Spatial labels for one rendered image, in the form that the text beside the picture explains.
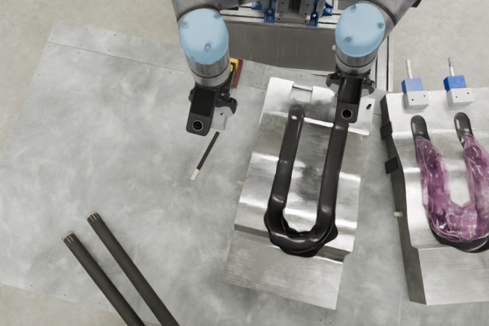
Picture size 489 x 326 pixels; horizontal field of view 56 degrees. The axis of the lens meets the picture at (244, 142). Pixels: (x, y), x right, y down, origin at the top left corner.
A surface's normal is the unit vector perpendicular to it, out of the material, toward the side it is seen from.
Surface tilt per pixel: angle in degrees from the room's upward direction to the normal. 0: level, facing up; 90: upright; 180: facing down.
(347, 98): 38
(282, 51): 0
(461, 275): 0
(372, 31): 12
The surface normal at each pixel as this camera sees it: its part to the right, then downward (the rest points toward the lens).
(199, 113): -0.10, 0.28
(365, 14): -0.18, -0.15
